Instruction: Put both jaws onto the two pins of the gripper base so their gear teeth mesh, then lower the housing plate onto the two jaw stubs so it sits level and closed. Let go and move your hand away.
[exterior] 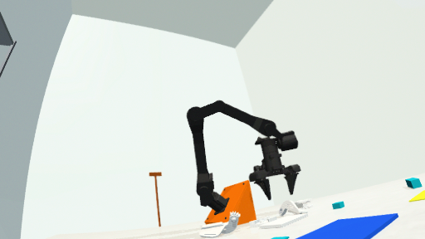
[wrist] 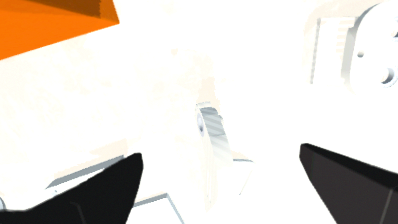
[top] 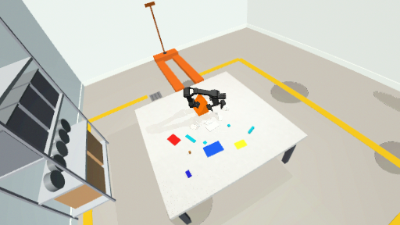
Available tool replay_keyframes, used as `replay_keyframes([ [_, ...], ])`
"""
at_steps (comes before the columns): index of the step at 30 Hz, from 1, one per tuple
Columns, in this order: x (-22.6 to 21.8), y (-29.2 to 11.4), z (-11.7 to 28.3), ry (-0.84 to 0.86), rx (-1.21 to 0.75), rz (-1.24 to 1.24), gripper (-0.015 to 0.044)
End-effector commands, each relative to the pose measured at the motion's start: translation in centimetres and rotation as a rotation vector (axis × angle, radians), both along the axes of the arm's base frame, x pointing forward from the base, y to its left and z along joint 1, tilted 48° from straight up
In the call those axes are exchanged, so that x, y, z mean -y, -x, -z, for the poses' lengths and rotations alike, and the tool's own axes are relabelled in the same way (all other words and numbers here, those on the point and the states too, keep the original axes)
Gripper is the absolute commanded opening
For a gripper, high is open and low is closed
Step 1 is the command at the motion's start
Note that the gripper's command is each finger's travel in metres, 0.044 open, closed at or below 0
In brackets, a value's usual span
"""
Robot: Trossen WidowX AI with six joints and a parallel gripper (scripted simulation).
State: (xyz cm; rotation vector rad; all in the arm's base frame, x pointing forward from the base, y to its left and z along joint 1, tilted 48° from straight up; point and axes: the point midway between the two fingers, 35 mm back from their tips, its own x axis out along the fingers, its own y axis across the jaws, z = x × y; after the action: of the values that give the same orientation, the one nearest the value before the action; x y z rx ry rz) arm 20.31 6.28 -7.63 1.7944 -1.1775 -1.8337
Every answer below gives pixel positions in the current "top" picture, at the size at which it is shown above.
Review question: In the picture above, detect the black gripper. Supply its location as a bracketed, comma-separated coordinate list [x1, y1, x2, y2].
[206, 99, 226, 111]

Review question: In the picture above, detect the red flat square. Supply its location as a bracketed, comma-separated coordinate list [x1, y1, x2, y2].
[167, 134, 181, 146]

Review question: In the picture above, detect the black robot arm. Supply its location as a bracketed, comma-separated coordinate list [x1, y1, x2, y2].
[184, 87, 227, 109]

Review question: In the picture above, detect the blue flat plate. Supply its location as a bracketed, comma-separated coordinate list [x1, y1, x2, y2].
[203, 141, 224, 157]

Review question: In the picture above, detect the cyan flat bar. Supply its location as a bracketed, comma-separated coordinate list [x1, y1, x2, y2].
[185, 134, 196, 143]

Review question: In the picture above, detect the yellow flat rectangular plate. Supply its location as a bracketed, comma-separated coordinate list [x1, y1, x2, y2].
[234, 140, 247, 150]

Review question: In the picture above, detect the white flat plate with holes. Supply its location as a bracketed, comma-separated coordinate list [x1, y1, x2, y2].
[204, 119, 212, 125]

